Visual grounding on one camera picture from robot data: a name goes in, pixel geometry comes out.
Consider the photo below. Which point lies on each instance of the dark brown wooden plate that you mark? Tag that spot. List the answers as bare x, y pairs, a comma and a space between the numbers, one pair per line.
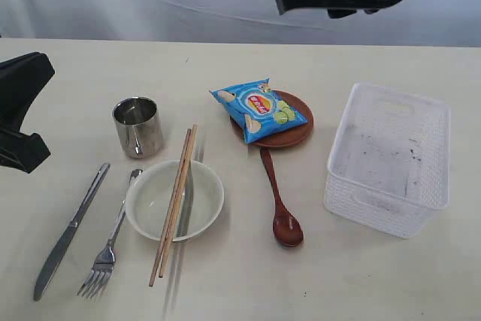
293, 136

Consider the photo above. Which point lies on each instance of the blue chips bag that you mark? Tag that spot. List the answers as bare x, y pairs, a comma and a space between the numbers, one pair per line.
258, 110

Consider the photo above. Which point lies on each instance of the pale green ceramic bowl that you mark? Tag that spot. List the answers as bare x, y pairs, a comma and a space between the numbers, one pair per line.
148, 200

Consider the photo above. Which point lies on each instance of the light wooden chopstick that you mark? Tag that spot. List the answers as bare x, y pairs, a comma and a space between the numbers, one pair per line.
172, 202

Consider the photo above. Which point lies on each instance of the blue-grey utensil handle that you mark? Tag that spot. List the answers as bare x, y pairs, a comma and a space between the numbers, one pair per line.
103, 266

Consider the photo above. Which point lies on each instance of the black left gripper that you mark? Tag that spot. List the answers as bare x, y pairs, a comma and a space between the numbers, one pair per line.
22, 79

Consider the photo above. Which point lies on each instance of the dark wooden chopstick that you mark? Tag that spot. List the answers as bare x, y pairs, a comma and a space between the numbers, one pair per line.
170, 235

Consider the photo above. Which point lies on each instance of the grey metal utensil handle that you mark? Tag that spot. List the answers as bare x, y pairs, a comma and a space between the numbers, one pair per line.
57, 253

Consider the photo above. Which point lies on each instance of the shiny steel cup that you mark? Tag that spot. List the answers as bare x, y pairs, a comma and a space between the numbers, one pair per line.
138, 127

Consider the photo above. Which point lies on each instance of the white plastic perforated basket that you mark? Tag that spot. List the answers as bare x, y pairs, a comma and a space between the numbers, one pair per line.
388, 168

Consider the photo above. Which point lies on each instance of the dark brown wooden spoon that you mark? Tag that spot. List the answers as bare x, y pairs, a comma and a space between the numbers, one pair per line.
286, 228

